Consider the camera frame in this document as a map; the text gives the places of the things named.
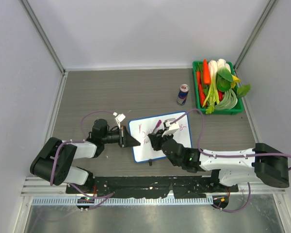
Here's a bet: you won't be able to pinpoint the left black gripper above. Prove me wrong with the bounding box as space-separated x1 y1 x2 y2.
102 126 140 148

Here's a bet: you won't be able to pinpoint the blue framed whiteboard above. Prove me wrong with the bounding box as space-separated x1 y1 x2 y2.
129 112 192 163

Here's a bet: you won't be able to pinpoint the magenta capped marker pen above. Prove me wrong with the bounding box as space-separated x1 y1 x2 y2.
152 120 162 133

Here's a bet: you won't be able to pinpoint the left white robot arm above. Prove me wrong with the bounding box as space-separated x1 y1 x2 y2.
30 119 141 194

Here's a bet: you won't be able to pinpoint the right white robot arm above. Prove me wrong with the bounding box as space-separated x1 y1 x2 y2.
148 130 290 192

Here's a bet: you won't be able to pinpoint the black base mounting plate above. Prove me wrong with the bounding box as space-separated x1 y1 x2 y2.
76 176 239 199

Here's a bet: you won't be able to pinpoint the blue silver energy drink can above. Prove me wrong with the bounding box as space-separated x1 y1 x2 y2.
177 84 190 105

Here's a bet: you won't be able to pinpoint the small orange toy carrot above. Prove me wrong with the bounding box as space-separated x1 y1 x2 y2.
196 71 206 108

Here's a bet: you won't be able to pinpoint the large orange toy carrot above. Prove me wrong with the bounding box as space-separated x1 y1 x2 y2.
203 59 211 85

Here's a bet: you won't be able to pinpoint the pale green toy beans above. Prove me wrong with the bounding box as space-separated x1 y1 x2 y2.
214 89 238 111

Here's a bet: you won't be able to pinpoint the green plastic tray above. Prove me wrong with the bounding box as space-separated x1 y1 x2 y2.
193 61 243 115

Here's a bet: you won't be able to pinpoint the green toy leafy vegetable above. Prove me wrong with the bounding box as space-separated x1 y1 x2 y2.
216 67 251 99

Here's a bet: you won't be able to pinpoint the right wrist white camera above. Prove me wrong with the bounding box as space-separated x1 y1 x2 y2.
162 118 180 137

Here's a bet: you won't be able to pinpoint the wrist white camera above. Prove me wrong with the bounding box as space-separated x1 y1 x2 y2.
162 118 180 137
113 112 126 129

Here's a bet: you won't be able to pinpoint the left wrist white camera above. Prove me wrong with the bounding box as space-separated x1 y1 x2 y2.
113 112 126 129

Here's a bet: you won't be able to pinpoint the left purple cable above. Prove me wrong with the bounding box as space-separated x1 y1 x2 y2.
48 110 117 211

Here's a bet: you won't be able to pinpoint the white slotted cable duct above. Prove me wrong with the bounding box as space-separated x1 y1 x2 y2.
32 196 213 206

